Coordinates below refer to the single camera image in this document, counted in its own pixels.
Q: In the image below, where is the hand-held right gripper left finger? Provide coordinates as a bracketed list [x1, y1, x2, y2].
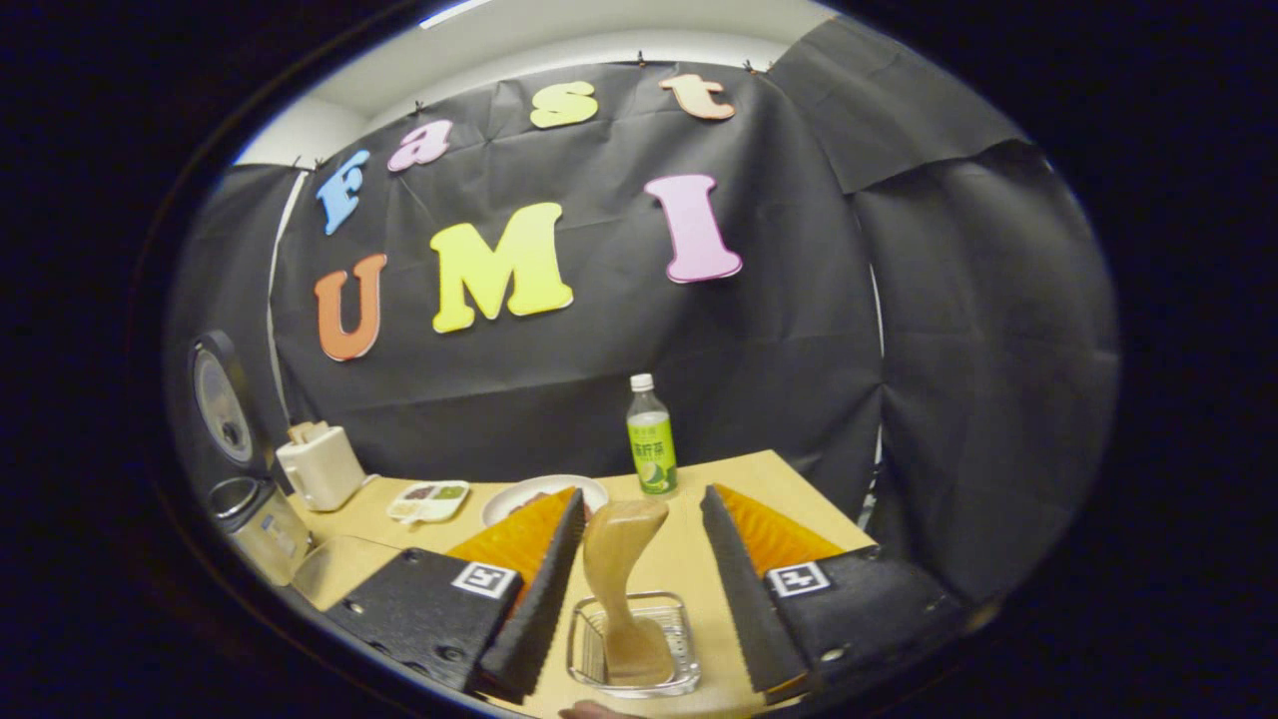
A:
[322, 486, 588, 705]

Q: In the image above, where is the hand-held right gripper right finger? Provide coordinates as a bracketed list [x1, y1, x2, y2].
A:
[699, 483, 969, 705]

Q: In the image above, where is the metal wire chopstick holder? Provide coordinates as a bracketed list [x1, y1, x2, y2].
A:
[566, 591, 702, 698]

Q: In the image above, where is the wooden spoon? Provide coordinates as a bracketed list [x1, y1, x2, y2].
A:
[582, 497, 677, 688]

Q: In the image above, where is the dark lidded rice cooker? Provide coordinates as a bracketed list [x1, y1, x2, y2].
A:
[185, 330, 316, 588]

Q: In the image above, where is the white round plate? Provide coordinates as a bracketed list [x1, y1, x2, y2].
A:
[481, 474, 610, 528]

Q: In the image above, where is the small divided condiment dish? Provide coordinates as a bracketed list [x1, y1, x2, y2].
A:
[386, 480, 470, 524]

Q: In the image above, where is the green label drink bottle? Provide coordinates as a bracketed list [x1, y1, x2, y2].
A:
[626, 373, 679, 497]

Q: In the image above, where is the black backdrop cloth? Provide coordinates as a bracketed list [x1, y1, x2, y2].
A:
[165, 15, 1119, 605]

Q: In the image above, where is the white toaster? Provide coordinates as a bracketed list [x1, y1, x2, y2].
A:
[276, 420, 366, 512]

